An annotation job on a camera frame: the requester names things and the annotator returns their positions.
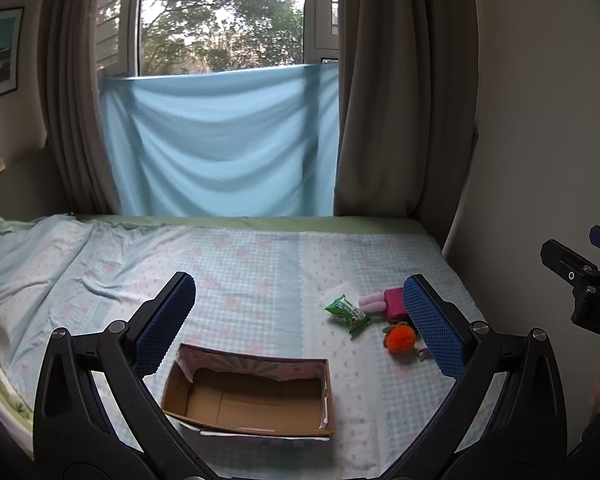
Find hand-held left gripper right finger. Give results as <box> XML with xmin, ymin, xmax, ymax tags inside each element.
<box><xmin>401</xmin><ymin>274</ymin><xmax>568</xmax><ymax>457</ymax></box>

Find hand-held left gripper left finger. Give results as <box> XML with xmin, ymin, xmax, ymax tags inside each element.
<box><xmin>32</xmin><ymin>271</ymin><xmax>198</xmax><ymax>467</ymax></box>

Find orange pom-pom ball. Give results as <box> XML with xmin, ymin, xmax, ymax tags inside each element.
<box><xmin>384</xmin><ymin>324</ymin><xmax>421</xmax><ymax>357</ymax></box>

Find pink toy block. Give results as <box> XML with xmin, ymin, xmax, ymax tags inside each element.
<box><xmin>384</xmin><ymin>287</ymin><xmax>412</xmax><ymax>322</ymax></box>

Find pink fluffy roll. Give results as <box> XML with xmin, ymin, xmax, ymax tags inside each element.
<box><xmin>358</xmin><ymin>294</ymin><xmax>388</xmax><ymax>315</ymax></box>

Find green snack packet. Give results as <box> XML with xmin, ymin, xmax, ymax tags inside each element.
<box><xmin>324</xmin><ymin>295</ymin><xmax>371</xmax><ymax>337</ymax></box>

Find cardboard box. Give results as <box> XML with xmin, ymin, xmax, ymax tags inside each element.
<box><xmin>160</xmin><ymin>342</ymin><xmax>337</xmax><ymax>445</ymax></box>

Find blue checked floral bedsheet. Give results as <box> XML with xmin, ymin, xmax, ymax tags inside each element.
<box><xmin>0</xmin><ymin>215</ymin><xmax>488</xmax><ymax>480</ymax></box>

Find pale green sheet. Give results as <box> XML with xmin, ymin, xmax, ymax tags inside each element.
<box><xmin>0</xmin><ymin>214</ymin><xmax>428</xmax><ymax>246</ymax></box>

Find pale floral cloth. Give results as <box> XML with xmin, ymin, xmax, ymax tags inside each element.
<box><xmin>0</xmin><ymin>350</ymin><xmax>35</xmax><ymax>441</ymax></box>

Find light blue hanging cloth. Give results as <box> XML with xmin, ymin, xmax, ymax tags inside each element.
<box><xmin>97</xmin><ymin>62</ymin><xmax>342</xmax><ymax>218</ymax></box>

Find beige headboard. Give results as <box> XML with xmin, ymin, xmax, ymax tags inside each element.
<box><xmin>0</xmin><ymin>135</ymin><xmax>106</xmax><ymax>222</ymax></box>

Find grey-brown curtain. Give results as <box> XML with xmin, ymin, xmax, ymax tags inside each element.
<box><xmin>40</xmin><ymin>0</ymin><xmax>146</xmax><ymax>213</ymax></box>
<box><xmin>332</xmin><ymin>0</ymin><xmax>481</xmax><ymax>221</ymax></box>

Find tree outside window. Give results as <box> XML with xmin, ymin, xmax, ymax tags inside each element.
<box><xmin>140</xmin><ymin>0</ymin><xmax>306</xmax><ymax>76</ymax></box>

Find window with white frame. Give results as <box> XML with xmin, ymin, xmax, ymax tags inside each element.
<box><xmin>95</xmin><ymin>0</ymin><xmax>341</xmax><ymax>78</ymax></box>

